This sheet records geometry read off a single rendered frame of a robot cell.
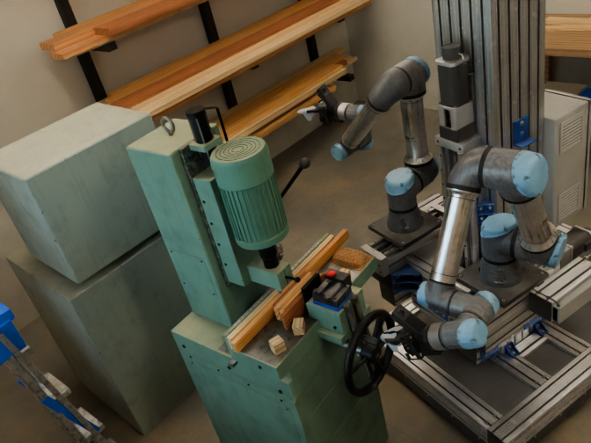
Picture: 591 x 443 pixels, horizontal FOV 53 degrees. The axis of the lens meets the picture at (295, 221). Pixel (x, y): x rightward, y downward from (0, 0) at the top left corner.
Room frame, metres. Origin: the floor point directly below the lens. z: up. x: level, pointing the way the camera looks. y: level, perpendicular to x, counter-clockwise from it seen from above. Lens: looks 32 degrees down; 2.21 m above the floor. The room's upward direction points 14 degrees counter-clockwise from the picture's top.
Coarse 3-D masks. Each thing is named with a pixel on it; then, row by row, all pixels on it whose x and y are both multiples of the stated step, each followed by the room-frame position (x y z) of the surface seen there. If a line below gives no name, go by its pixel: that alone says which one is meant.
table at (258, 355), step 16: (320, 272) 1.71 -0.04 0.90; (352, 272) 1.67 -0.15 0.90; (368, 272) 1.69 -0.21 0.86; (272, 320) 1.52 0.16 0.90; (304, 320) 1.48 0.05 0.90; (256, 336) 1.47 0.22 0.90; (272, 336) 1.45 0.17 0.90; (288, 336) 1.43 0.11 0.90; (304, 336) 1.41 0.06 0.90; (320, 336) 1.44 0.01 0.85; (336, 336) 1.41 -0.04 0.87; (240, 352) 1.41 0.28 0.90; (256, 352) 1.39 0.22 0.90; (272, 352) 1.37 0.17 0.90; (288, 352) 1.35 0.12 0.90; (304, 352) 1.40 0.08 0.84; (256, 368) 1.37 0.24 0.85; (272, 368) 1.32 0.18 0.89; (288, 368) 1.34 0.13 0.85
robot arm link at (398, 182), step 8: (400, 168) 2.05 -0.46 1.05; (408, 168) 2.05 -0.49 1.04; (392, 176) 2.01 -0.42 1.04; (400, 176) 2.00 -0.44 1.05; (408, 176) 1.98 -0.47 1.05; (416, 176) 2.01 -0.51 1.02; (392, 184) 1.97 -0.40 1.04; (400, 184) 1.95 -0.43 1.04; (408, 184) 1.95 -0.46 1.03; (416, 184) 1.98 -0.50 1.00; (392, 192) 1.96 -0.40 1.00; (400, 192) 1.95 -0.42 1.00; (408, 192) 1.95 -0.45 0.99; (416, 192) 1.97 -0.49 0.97; (392, 200) 1.97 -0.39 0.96; (400, 200) 1.95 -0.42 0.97; (408, 200) 1.95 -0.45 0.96; (416, 200) 1.97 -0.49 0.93; (392, 208) 1.97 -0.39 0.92; (400, 208) 1.95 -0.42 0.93; (408, 208) 1.95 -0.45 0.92
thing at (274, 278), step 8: (248, 264) 1.64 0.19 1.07; (256, 264) 1.62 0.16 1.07; (280, 264) 1.59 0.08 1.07; (288, 264) 1.58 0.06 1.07; (256, 272) 1.60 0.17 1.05; (264, 272) 1.58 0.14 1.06; (272, 272) 1.55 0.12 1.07; (280, 272) 1.55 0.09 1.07; (288, 272) 1.57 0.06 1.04; (256, 280) 1.61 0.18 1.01; (264, 280) 1.58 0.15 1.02; (272, 280) 1.56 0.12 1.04; (280, 280) 1.54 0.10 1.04; (288, 280) 1.57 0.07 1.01; (280, 288) 1.54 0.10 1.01
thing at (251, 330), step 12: (336, 240) 1.83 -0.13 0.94; (324, 252) 1.77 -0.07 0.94; (312, 264) 1.72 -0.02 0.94; (324, 264) 1.76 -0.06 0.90; (276, 300) 1.57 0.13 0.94; (264, 312) 1.53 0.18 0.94; (252, 324) 1.48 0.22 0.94; (264, 324) 1.50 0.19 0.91; (240, 336) 1.44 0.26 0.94; (252, 336) 1.46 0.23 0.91; (240, 348) 1.42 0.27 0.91
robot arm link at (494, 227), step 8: (496, 216) 1.58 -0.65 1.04; (504, 216) 1.57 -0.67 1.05; (512, 216) 1.55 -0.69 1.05; (488, 224) 1.55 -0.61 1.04; (496, 224) 1.54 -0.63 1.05; (504, 224) 1.52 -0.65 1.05; (512, 224) 1.51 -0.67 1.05; (488, 232) 1.52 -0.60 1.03; (496, 232) 1.51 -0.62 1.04; (504, 232) 1.50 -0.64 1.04; (512, 232) 1.50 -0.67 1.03; (488, 240) 1.52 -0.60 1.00; (496, 240) 1.51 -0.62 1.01; (504, 240) 1.49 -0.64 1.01; (512, 240) 1.48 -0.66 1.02; (488, 248) 1.53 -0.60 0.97; (496, 248) 1.50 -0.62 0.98; (504, 248) 1.48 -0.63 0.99; (512, 248) 1.47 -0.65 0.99; (488, 256) 1.53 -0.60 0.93; (496, 256) 1.51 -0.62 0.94; (504, 256) 1.50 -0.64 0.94; (512, 256) 1.47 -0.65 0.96
